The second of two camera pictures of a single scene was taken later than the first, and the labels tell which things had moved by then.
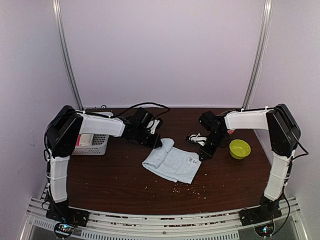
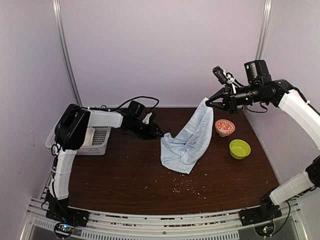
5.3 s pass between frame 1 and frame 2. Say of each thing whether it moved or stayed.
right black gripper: moved
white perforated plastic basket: stayed
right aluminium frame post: stayed
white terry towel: stayed
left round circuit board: stayed
